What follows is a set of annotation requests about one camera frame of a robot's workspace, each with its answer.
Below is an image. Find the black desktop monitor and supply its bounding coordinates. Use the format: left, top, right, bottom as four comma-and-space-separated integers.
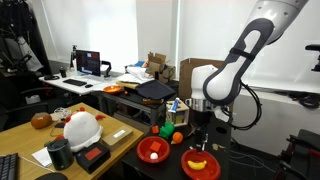
75, 49, 102, 77

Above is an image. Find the clear glass jar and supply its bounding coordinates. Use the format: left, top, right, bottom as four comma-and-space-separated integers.
53, 107, 73, 121

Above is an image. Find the black red chair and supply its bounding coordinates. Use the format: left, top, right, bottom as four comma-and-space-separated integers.
273, 129, 320, 180

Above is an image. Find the slim black keyboard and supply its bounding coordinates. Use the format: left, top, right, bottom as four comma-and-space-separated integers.
62, 78, 88, 88

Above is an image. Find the blue white tube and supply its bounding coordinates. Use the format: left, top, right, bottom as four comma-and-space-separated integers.
167, 97, 181, 114

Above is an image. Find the brown ball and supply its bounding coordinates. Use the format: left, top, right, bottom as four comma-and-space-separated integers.
30, 112, 54, 130

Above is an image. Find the black armchair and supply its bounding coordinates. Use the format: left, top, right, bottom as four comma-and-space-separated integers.
0, 69, 51, 131

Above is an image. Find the black mug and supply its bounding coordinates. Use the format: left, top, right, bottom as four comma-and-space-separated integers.
46, 138, 75, 171

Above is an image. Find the blue grey bin lid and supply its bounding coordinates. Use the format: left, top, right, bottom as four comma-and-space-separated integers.
134, 79, 177, 101

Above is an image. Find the black box red label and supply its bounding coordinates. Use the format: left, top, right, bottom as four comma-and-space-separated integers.
74, 142, 112, 174

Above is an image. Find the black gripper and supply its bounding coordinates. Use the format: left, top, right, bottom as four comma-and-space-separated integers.
194, 110, 212, 153

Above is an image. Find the wooden desk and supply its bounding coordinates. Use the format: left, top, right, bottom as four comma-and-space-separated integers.
0, 102, 146, 180

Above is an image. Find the small cardboard box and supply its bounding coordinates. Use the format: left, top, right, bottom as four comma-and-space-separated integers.
146, 52, 177, 84

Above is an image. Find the white plush chicken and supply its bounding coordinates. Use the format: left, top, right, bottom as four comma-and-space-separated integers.
63, 106, 107, 153

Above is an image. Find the orange bowl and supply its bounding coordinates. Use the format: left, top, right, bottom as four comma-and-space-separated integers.
103, 85, 124, 95

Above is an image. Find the large red plastic bowl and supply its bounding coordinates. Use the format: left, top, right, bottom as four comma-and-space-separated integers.
180, 149, 222, 180

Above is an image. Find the black cup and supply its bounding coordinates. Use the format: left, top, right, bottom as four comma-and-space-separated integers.
59, 66, 68, 79

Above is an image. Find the tan flat box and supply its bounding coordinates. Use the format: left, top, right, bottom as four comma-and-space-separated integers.
100, 125, 134, 151

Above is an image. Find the green plush toy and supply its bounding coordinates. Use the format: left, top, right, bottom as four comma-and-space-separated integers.
158, 121, 176, 140

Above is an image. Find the black round pad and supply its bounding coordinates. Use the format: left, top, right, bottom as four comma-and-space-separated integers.
43, 74, 60, 81

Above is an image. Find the webcam on tripod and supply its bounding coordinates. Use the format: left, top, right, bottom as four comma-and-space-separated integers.
69, 44, 78, 71

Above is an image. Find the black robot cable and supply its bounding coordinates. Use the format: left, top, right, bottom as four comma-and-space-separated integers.
229, 81, 263, 131

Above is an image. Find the yellow toy banana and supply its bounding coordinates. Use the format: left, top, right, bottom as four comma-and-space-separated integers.
187, 159, 208, 171

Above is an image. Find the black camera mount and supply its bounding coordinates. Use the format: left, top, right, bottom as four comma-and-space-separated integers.
304, 43, 320, 73

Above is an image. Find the white desk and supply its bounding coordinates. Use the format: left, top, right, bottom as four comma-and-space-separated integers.
39, 71, 134, 96

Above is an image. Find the large cardboard box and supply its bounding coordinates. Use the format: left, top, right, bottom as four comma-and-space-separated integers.
178, 58, 225, 101

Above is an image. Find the white cloth pile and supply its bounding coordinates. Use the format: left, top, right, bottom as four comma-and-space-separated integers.
116, 65, 154, 84

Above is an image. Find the wooden shape sorter box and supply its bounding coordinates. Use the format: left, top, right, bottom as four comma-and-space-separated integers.
165, 99, 190, 128

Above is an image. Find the small red plastic bowl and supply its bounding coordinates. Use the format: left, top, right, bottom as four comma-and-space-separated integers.
136, 135, 171, 164

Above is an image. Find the black cable bundle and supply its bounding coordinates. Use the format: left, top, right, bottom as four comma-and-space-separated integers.
289, 91, 320, 109

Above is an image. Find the white paper note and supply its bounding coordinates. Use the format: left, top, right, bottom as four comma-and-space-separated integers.
31, 146, 53, 168

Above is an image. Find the orange ball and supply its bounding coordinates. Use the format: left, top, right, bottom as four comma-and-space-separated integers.
172, 131, 184, 145

